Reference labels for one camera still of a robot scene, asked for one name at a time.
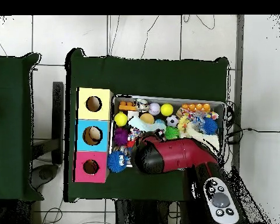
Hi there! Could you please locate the clear mesh bin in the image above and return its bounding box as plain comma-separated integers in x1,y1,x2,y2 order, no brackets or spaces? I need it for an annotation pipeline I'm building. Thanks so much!
108,94,226,170

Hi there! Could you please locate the dark green tablecloth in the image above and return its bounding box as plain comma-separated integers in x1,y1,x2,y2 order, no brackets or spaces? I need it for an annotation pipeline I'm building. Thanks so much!
64,47,230,207

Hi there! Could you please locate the mint green cloth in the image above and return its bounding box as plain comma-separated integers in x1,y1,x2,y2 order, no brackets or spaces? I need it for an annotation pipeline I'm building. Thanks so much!
128,116,167,132

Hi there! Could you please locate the blue spiky ball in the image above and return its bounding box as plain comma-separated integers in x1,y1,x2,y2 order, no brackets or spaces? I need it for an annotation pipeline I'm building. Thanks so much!
200,117,219,135

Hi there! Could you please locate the purple spiky monster toy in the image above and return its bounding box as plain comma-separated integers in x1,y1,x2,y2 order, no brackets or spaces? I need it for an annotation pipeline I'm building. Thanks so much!
113,127,130,146

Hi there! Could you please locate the yellow plush duck toy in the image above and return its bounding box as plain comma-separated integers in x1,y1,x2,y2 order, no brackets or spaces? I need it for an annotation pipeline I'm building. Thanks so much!
177,115,191,131

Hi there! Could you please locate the side table with green cloth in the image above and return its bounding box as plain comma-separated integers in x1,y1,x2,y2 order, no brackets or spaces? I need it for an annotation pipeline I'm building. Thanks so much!
0,52,44,202

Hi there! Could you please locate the blue spiky monster toy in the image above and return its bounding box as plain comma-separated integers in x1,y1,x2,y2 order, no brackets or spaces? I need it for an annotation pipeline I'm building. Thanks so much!
106,150,131,173

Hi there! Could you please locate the orange four-stud building block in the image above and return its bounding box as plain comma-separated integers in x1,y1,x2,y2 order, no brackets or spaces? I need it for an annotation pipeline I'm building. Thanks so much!
181,103,211,112

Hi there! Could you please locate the black power cable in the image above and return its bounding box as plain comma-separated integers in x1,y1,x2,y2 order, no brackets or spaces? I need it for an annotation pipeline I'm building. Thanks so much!
226,127,280,141

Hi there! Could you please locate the grey stand foot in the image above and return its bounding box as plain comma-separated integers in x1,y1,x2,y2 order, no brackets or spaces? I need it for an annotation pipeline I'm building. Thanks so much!
31,164,59,190

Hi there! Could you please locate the plain yellow ball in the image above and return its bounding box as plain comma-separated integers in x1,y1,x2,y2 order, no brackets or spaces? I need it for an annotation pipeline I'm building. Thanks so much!
160,103,174,117

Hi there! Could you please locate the wooden box with three holes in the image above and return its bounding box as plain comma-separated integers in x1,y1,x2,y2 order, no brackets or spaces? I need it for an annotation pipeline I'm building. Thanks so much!
73,87,114,183

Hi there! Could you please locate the yellow tennis ball with handle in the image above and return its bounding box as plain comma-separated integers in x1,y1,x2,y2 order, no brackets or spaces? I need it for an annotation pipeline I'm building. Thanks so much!
114,111,128,128

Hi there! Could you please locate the white baseball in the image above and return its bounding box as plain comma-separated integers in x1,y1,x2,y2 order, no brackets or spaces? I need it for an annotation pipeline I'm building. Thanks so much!
148,102,161,116

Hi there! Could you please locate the black stand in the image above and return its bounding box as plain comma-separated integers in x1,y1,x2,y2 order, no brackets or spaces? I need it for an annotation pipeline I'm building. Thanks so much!
32,81,64,164

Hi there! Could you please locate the black and white soccer ball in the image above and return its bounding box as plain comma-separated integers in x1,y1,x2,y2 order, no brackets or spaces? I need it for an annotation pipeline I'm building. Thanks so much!
166,115,180,128

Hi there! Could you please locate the grey floor rail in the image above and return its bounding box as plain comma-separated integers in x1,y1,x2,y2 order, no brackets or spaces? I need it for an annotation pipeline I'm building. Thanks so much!
230,15,245,171

